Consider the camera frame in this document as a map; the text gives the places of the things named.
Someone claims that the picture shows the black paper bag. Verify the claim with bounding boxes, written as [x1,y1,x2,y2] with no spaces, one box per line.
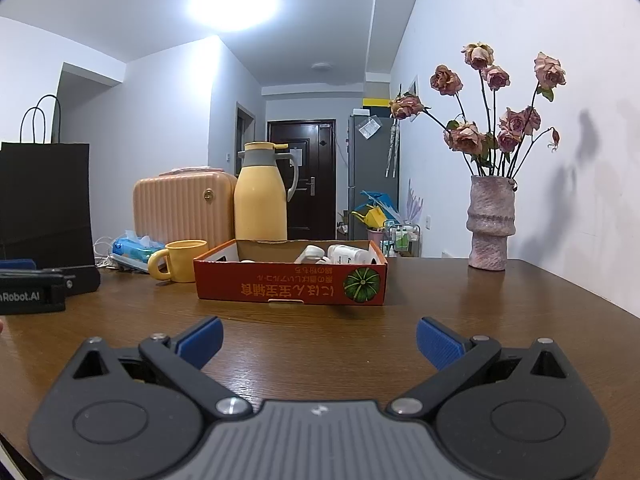
[0,94,101,294]

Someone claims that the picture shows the white charging cables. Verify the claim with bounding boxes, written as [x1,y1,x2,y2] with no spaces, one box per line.
[92,237,122,269]

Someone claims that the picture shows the blue and yellow toy pile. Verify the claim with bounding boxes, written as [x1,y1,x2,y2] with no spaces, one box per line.
[352,189,401,231]

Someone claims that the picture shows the yellow mug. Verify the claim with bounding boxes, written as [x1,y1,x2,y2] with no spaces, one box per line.
[147,239,209,284]

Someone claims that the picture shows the white curved plastic object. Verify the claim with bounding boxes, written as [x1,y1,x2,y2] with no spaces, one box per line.
[294,244,332,265]

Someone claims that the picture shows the dark entrance door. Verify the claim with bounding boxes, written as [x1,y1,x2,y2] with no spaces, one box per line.
[267,119,337,241]

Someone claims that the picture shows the orange cardboard box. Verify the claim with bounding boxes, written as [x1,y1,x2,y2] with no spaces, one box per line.
[193,238,389,307]

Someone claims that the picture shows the white translucent plastic bottle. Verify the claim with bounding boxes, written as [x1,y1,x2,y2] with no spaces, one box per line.
[327,243,382,266]

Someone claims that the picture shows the round ceiling light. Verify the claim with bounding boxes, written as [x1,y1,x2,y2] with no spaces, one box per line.
[186,0,281,35]

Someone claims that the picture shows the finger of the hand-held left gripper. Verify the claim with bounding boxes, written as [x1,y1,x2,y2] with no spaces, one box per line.
[0,258,77,295]

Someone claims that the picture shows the pink ribbed suitcase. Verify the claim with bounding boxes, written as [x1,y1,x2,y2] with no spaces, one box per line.
[132,167,239,257]

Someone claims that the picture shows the pink textured vase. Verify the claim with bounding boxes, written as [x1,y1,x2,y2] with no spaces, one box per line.
[467,174,517,271]

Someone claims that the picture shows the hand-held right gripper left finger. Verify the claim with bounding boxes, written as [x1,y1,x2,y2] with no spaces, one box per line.
[69,315,254,421]

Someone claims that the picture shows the blue tissue pack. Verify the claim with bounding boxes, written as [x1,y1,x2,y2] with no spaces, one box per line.
[110,232,167,267]

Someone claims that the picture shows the yellow thermos jug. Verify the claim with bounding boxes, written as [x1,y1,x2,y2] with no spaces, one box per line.
[233,141,300,242]

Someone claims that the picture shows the bunch of dried pink roses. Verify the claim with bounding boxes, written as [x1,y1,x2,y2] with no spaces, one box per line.
[389,41,569,180]

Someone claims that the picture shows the purple feather wall decor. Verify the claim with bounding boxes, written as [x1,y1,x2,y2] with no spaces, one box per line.
[407,177,425,226]

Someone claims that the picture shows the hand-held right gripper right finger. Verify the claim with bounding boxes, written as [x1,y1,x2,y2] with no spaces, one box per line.
[385,316,582,419]

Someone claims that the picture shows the wire storage cart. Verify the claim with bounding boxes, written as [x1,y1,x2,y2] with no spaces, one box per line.
[382,222,421,258]

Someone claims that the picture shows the grey refrigerator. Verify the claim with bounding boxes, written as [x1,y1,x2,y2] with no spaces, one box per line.
[348,113,400,241]

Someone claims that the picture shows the clear folded umbrella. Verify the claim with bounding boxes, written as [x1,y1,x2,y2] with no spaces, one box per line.
[385,119,401,179]

